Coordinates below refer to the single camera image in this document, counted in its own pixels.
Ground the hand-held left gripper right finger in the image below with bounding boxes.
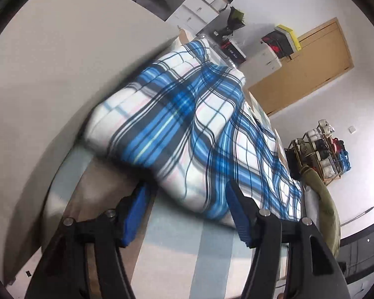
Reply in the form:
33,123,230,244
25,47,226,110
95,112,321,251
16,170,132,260
225,181,353,299

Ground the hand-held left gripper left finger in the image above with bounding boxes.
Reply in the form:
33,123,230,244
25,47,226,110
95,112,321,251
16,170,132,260
25,182,150,299

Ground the blue plaid shirt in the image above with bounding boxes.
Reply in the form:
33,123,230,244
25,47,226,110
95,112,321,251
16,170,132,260
83,39,303,228

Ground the olive green garment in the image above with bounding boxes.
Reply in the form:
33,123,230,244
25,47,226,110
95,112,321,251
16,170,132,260
301,162,342,256

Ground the wooden shoe rack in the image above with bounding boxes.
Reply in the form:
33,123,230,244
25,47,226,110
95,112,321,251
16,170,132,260
287,118,351,188

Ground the group of shoes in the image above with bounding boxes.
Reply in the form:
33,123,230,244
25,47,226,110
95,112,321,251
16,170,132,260
294,119,351,178

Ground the white cabinet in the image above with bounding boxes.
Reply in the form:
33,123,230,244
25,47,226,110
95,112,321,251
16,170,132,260
237,42,282,83

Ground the wooden door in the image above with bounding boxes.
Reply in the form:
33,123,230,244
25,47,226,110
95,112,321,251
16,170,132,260
248,18,353,116

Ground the black box with red print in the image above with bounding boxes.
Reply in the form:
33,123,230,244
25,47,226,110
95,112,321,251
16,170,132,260
220,36,247,66

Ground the red and black shoe box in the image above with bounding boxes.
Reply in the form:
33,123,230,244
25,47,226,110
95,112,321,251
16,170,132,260
262,37,281,54

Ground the stack of shoe boxes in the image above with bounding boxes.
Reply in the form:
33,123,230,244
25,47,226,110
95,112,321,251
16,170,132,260
274,24,300,52

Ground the dark wrapped flower bouquet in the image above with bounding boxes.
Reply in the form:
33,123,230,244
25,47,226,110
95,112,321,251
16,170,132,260
220,6,245,37

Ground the white dressing table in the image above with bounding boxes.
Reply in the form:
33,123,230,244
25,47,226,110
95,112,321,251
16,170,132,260
134,0,231,35

